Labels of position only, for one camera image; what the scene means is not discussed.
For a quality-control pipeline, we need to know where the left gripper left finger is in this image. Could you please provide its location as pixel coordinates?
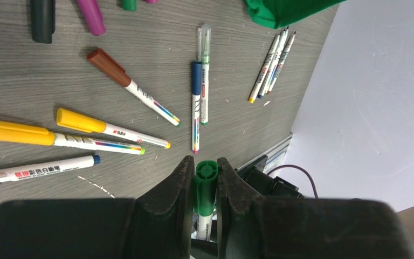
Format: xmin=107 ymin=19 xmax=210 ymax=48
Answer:
xmin=0 ymin=156 xmax=195 ymax=258

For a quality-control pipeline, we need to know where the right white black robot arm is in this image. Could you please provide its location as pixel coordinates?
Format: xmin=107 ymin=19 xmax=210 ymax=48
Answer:
xmin=237 ymin=167 xmax=305 ymax=199

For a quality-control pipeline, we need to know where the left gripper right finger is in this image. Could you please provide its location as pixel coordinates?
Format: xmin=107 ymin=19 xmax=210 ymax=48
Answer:
xmin=217 ymin=158 xmax=414 ymax=258

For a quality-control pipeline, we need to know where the orange capped marker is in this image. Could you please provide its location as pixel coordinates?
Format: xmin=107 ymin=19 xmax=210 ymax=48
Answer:
xmin=0 ymin=121 xmax=145 ymax=155

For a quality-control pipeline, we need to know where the green pen cap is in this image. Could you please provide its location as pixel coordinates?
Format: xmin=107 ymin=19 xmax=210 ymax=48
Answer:
xmin=120 ymin=0 xmax=136 ymax=11

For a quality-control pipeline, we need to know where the brown capped marker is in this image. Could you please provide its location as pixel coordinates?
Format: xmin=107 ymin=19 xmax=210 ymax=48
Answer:
xmin=87 ymin=49 xmax=181 ymax=126

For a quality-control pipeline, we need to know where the blue capped marker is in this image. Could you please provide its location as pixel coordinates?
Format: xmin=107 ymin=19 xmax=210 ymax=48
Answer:
xmin=191 ymin=62 xmax=202 ymax=154

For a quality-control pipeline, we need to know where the yellow capped marker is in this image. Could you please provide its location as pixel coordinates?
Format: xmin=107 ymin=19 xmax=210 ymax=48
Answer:
xmin=56 ymin=108 xmax=171 ymax=149

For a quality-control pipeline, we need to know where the purple pen cap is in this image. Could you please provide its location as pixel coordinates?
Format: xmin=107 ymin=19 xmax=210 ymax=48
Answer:
xmin=77 ymin=0 xmax=106 ymax=36

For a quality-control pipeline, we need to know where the black pen cap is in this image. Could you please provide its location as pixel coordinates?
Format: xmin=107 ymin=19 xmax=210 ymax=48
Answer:
xmin=30 ymin=0 xmax=56 ymax=44

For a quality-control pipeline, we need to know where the green t-shirt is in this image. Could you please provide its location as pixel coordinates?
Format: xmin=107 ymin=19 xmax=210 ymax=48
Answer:
xmin=244 ymin=0 xmax=344 ymax=29

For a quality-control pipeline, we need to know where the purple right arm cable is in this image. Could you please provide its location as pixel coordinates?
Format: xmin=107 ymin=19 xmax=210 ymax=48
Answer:
xmin=266 ymin=164 xmax=320 ymax=200

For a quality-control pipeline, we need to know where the light green capped marker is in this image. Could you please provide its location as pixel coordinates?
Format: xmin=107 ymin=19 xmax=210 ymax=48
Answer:
xmin=0 ymin=155 xmax=101 ymax=183

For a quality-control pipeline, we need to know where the dark green capped marker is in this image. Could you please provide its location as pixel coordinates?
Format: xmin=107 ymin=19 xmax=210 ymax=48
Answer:
xmin=266 ymin=31 xmax=296 ymax=94

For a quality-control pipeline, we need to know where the clear capped green marker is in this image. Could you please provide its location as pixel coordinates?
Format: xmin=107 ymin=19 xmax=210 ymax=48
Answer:
xmin=197 ymin=24 xmax=211 ymax=125

